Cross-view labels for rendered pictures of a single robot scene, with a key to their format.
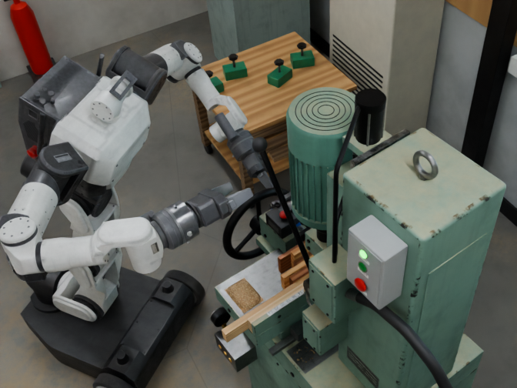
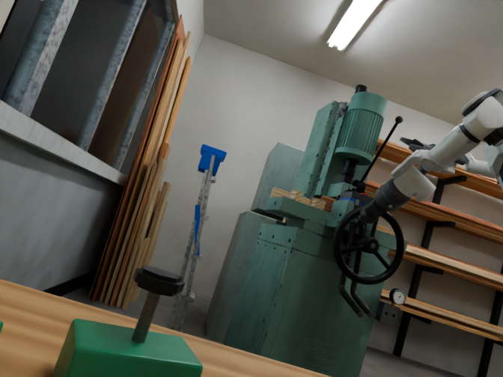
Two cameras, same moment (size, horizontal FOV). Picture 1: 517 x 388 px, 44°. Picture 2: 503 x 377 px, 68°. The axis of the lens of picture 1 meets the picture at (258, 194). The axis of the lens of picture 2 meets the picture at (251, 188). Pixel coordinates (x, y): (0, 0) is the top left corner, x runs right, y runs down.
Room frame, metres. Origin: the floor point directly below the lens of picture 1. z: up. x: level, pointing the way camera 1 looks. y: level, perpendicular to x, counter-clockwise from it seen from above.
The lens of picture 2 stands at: (2.84, 0.00, 0.69)
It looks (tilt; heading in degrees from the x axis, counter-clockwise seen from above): 7 degrees up; 199
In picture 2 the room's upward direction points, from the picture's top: 18 degrees clockwise
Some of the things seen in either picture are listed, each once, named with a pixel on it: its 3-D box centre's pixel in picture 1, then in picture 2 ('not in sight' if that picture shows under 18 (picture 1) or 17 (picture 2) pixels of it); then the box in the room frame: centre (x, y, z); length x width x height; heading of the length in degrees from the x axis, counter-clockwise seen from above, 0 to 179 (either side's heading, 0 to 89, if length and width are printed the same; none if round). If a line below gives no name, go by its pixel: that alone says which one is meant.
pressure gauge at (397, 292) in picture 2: (221, 319); (396, 298); (1.13, 0.16, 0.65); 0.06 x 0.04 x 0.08; 121
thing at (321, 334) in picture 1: (324, 325); not in sight; (0.84, -0.13, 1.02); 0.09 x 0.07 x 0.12; 121
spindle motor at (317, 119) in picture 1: (325, 161); (361, 129); (1.08, -0.17, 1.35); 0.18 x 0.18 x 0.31
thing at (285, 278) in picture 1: (318, 259); not in sight; (1.12, -0.15, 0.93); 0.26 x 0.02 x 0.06; 121
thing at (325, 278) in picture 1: (335, 283); (358, 169); (0.82, -0.15, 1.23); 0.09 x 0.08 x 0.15; 31
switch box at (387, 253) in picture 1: (375, 262); not in sight; (0.74, -0.21, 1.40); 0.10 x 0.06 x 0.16; 31
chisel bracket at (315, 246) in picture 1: (330, 251); (340, 194); (1.06, -0.18, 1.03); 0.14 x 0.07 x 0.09; 31
